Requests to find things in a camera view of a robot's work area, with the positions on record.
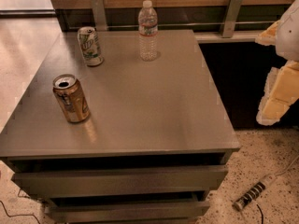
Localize black power strip cable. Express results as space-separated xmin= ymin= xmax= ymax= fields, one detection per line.
xmin=255 ymin=203 xmax=265 ymax=224

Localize metal bracket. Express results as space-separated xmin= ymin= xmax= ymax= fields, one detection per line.
xmin=220 ymin=0 xmax=243 ymax=38
xmin=91 ymin=0 xmax=108 ymax=31

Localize left metal bracket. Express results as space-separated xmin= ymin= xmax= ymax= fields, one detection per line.
xmin=91 ymin=0 xmax=108 ymax=31

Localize green and white soda can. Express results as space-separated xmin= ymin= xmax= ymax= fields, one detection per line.
xmin=78 ymin=26 xmax=104 ymax=67

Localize clear plastic water bottle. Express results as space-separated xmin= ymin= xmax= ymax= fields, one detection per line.
xmin=138 ymin=0 xmax=158 ymax=62

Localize orange soda can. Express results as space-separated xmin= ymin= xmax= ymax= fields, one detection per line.
xmin=52 ymin=74 xmax=90 ymax=123

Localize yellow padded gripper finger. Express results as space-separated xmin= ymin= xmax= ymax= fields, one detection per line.
xmin=256 ymin=61 xmax=299 ymax=126
xmin=255 ymin=21 xmax=279 ymax=46

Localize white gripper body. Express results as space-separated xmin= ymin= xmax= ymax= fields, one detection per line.
xmin=276 ymin=0 xmax=299 ymax=62

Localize wooden counter with rail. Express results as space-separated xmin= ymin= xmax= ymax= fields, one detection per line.
xmin=50 ymin=0 xmax=294 ymax=43

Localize upper grey drawer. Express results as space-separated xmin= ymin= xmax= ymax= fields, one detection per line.
xmin=12 ymin=165 xmax=227 ymax=199

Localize right metal bracket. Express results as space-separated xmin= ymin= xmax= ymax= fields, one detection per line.
xmin=220 ymin=0 xmax=243 ymax=38

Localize white power strip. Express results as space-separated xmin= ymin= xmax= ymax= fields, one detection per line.
xmin=233 ymin=174 xmax=278 ymax=212

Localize grey drawer cabinet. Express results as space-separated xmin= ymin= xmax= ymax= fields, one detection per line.
xmin=0 ymin=30 xmax=239 ymax=224

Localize lower grey drawer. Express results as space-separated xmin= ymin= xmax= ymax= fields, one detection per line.
xmin=45 ymin=202 xmax=209 ymax=223

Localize grey drawer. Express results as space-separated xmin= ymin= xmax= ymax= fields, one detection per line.
xmin=45 ymin=202 xmax=209 ymax=223
xmin=12 ymin=165 xmax=227 ymax=199

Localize black floor cable left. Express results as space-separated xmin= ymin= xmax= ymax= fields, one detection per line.
xmin=0 ymin=189 xmax=42 ymax=224

